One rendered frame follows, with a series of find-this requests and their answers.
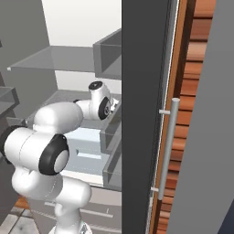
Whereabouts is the grey fridge door bin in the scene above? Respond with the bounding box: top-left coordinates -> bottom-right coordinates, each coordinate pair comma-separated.
99,101 -> 122,155
102,142 -> 122,193
92,28 -> 122,81

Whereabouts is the dark grey fridge door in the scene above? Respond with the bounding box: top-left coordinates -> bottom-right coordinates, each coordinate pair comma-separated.
121,0 -> 181,234

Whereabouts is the glass fridge shelf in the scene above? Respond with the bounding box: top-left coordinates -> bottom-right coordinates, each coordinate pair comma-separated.
6,45 -> 102,73

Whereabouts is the grey left fridge door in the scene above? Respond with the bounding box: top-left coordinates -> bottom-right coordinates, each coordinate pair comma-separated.
0,36 -> 21,214

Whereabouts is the grey fridge body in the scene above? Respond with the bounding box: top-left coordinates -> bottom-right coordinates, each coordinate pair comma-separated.
0,0 -> 122,214

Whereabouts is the brown wooden cabinet panel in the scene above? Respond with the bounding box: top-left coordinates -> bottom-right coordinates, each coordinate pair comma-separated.
148,0 -> 218,234

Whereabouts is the grey tall panel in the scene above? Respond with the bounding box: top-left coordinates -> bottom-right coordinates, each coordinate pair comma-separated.
166,0 -> 234,234

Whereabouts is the grey freezer drawer front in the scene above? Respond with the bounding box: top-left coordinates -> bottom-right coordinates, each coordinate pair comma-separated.
27,185 -> 122,234

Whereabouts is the silver fridge door handle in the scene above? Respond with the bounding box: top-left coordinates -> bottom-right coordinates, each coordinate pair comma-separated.
151,97 -> 181,194

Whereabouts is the silver freezer drawer handle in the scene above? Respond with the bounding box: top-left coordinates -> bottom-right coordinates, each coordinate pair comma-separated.
43,200 -> 114,219

